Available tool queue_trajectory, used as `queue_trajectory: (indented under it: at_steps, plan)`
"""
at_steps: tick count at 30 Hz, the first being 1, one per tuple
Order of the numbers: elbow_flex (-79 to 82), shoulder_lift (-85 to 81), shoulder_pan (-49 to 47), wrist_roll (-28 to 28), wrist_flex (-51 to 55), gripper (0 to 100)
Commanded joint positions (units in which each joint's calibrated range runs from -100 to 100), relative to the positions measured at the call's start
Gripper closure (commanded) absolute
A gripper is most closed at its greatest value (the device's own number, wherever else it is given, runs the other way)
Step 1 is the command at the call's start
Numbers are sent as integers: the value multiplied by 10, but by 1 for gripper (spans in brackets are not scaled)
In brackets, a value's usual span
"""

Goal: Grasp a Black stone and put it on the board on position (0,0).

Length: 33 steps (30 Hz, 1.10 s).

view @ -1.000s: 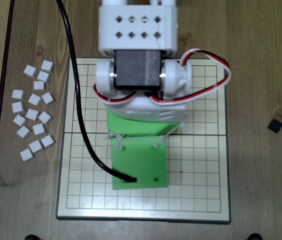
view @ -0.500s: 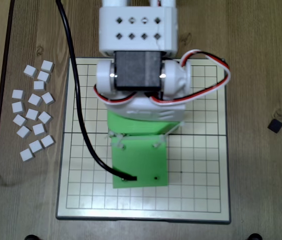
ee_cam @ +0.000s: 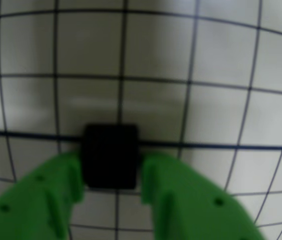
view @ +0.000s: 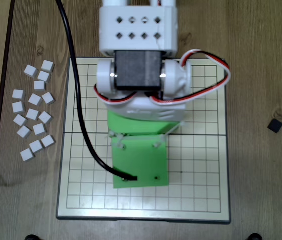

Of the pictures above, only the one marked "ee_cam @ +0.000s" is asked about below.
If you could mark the black cube stone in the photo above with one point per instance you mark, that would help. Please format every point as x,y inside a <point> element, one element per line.
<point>110,157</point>

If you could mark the white grid go board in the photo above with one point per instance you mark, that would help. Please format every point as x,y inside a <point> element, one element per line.
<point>155,50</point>

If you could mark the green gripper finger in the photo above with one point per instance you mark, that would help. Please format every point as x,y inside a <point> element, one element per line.
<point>30,205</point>
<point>193,207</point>

